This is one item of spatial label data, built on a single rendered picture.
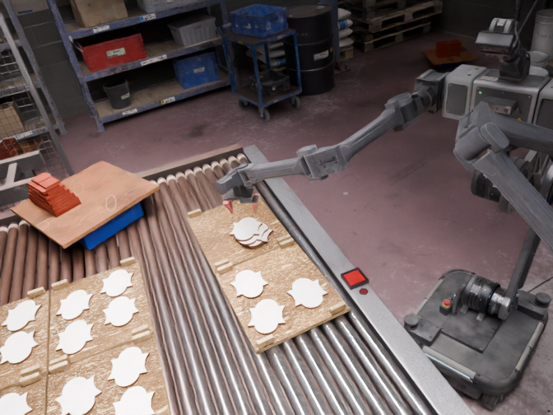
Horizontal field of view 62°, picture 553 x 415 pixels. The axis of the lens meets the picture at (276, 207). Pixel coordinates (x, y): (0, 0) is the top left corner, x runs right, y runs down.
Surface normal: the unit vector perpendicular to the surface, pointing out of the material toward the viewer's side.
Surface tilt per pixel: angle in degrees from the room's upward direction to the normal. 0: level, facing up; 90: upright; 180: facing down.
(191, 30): 96
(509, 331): 0
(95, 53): 90
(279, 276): 0
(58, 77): 90
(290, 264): 0
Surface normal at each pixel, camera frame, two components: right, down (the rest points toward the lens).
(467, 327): -0.12, -0.80
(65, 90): 0.47, 0.47
